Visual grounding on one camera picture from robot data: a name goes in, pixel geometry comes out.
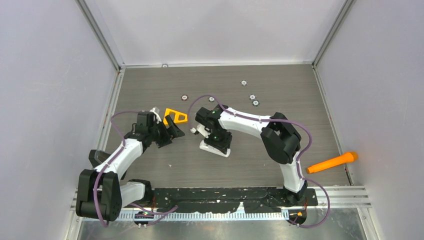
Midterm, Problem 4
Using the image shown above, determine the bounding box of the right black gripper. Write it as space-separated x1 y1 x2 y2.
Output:
204 129 233 155

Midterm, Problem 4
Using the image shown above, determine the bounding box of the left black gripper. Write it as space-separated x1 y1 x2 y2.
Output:
148 115 184 149

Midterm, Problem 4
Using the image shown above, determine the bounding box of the white remote control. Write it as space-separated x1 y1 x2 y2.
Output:
199 140 231 158

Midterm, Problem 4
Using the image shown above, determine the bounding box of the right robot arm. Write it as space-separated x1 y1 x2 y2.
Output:
190 105 308 206

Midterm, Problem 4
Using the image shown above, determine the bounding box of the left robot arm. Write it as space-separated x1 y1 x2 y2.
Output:
75 108 185 228

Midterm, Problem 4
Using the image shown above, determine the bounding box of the orange cylinder peg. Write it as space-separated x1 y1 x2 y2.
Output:
306 151 358 174

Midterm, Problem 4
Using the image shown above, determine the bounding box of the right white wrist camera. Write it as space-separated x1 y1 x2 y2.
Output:
190 123 211 139

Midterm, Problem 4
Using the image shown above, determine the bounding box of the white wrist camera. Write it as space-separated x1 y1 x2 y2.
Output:
190 123 211 139
149 107 162 124

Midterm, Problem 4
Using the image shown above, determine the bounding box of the yellow plastic triangle frame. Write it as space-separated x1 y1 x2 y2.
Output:
163 108 189 126

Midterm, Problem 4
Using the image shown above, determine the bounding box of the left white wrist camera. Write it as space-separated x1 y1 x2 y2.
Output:
149 107 162 124

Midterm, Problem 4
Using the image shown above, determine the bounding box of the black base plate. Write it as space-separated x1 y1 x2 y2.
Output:
135 187 318 214

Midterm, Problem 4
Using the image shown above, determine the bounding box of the aluminium rail frame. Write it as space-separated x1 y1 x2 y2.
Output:
70 185 372 222

